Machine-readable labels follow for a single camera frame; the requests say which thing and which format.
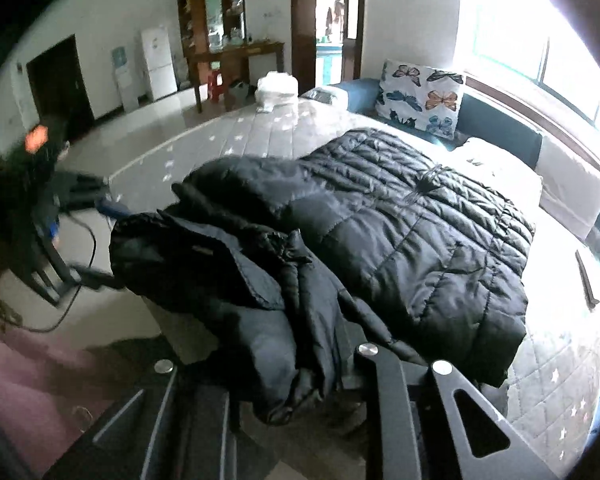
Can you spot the green-framed window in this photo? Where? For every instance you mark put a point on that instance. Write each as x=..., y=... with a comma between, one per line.
x=510, y=20

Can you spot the wooden doorway frame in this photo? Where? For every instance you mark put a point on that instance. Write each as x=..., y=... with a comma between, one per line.
x=302, y=20

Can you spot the grey star-print mattress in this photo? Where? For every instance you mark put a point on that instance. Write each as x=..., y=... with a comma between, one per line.
x=260, y=130

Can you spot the wooden table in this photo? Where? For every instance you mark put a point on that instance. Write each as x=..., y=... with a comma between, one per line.
x=240, y=50

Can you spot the white upright pillow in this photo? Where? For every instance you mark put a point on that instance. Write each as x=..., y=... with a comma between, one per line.
x=570, y=185

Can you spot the dark door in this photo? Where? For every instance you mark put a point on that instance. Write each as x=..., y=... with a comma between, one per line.
x=60, y=80

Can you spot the wooden display cabinet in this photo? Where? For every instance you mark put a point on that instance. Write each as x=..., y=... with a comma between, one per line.
x=190, y=10

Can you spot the red plastic stool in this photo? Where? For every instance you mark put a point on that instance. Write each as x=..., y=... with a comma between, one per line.
x=216, y=85

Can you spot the hanging pale garment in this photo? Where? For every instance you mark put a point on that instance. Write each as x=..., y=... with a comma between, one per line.
x=338, y=12

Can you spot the white refrigerator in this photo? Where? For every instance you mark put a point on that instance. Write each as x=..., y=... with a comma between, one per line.
x=157, y=60

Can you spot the butterfly print pillow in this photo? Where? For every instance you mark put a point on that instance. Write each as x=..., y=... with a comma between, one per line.
x=420, y=95

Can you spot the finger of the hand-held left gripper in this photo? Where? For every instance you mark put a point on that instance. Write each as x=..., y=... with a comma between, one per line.
x=111, y=208
x=100, y=279

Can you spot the black quilted down jacket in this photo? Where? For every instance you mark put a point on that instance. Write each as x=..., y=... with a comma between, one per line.
x=380, y=220

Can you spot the person's pink clothing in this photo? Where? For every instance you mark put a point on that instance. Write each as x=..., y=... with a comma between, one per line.
x=20, y=375

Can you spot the white plastic bag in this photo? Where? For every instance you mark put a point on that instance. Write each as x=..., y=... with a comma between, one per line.
x=277, y=87

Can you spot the glass-panel wooden door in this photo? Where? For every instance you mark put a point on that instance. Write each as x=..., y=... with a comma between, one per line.
x=354, y=0

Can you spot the white flat pillow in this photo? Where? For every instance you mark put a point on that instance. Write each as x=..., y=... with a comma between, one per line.
x=500, y=165

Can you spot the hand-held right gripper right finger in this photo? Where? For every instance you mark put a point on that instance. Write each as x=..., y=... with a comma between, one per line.
x=395, y=410

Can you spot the white wrapped package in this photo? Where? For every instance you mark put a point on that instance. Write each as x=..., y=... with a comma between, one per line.
x=322, y=95

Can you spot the white water dispenser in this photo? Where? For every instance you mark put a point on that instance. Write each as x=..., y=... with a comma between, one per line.
x=125, y=80

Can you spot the grey bag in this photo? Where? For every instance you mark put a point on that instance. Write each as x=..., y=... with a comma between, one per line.
x=240, y=92

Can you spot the blue cabinet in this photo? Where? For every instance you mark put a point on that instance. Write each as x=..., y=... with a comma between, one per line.
x=327, y=62

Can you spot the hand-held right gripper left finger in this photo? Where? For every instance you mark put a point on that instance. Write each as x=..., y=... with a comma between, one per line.
x=190, y=425

